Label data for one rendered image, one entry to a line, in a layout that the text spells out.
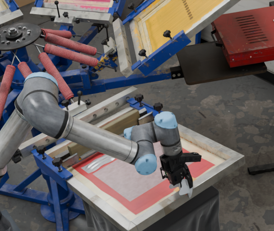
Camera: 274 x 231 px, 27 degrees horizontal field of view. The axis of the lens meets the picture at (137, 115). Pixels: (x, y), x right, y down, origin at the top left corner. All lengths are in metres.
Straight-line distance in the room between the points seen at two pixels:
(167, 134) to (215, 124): 2.38
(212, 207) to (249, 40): 1.08
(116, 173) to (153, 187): 0.22
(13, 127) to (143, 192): 0.63
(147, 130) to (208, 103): 2.62
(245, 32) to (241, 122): 1.25
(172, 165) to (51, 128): 0.52
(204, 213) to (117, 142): 0.77
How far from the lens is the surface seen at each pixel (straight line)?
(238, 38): 3.25
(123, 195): 2.35
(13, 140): 2.02
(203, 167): 2.39
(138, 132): 2.02
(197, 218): 2.51
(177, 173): 2.13
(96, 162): 2.58
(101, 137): 1.87
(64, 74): 3.31
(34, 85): 1.90
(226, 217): 3.71
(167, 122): 2.02
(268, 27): 3.35
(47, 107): 1.82
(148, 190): 2.34
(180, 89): 4.82
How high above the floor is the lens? 2.71
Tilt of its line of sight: 36 degrees down
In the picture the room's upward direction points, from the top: 9 degrees counter-clockwise
